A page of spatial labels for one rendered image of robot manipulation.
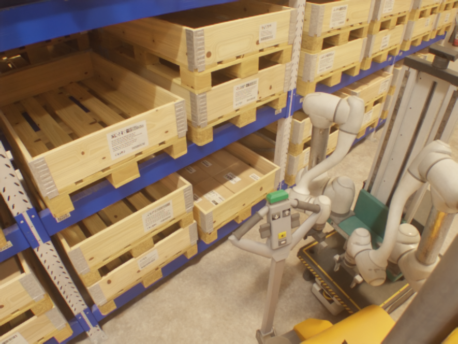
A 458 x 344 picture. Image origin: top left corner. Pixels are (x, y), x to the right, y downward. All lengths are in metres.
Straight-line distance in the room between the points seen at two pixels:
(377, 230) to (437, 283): 1.92
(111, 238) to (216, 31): 1.23
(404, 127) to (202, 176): 1.65
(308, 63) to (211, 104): 0.92
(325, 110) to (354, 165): 2.35
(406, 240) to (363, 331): 0.57
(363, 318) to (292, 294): 1.11
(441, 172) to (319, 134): 0.71
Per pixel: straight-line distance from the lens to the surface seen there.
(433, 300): 0.33
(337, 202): 2.13
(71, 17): 1.45
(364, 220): 2.27
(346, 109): 1.72
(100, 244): 1.91
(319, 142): 1.90
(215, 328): 2.51
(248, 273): 2.75
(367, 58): 3.34
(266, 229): 1.31
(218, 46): 1.79
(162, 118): 1.71
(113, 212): 2.24
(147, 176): 1.89
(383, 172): 2.10
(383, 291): 2.49
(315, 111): 1.76
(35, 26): 1.42
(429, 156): 1.52
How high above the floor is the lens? 2.27
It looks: 38 degrees down
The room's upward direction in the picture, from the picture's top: straight up
